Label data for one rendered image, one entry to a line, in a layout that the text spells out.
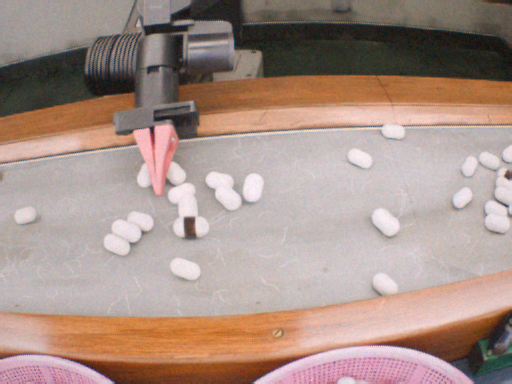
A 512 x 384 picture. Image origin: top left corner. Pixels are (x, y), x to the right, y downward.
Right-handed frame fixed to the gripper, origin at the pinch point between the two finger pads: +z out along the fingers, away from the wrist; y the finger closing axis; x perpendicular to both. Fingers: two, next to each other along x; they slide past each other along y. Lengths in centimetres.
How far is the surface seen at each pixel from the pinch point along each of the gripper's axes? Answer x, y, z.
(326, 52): 176, 57, -95
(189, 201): -2.0, 3.8, 2.1
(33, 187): 4.3, -20.2, -2.7
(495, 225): -6.3, 39.4, 9.0
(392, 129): 5.8, 30.4, -6.4
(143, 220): -3.1, -1.5, 3.9
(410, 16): 173, 112, -119
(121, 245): -5.4, -3.9, 6.7
